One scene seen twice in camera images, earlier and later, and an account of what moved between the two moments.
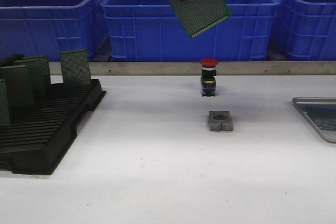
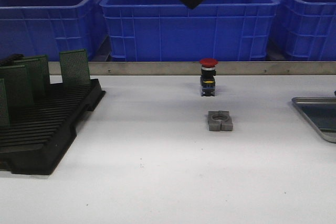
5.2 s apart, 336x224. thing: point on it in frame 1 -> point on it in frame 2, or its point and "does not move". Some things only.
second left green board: x=41 y=75 does not move
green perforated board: x=205 y=8 -> x=324 y=115
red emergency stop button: x=208 y=81 does not move
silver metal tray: x=321 y=112 does not move
